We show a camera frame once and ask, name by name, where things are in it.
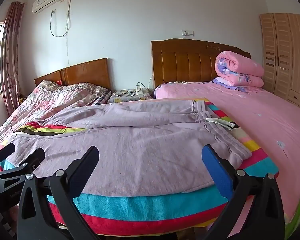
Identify lilac pants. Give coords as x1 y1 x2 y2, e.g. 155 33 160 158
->
1 99 252 195

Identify striped colourful blanket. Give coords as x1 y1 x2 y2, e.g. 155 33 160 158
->
0 97 280 236

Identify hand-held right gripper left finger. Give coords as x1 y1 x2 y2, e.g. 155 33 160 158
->
17 145 100 240

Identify plain wooden headboard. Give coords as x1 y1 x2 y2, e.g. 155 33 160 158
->
34 58 112 90

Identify air conditioner power cord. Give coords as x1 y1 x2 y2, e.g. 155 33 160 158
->
50 0 72 38

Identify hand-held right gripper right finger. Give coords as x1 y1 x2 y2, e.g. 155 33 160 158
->
201 144 285 240

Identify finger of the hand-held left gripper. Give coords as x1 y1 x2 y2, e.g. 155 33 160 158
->
0 142 16 167
0 147 46 178

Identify nightstand with patterned cover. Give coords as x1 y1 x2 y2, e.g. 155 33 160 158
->
107 89 152 104

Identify purple pillow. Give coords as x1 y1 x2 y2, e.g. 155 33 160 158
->
211 77 248 92

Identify floral pink curtain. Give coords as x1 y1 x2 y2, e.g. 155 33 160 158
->
1 2 25 117

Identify plaid pillow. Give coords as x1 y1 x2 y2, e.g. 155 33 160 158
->
93 90 113 105

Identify rolled pink floral quilt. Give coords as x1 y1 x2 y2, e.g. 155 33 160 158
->
214 51 265 88

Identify light wooden wardrobe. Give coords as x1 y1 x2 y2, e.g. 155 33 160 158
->
259 13 300 109

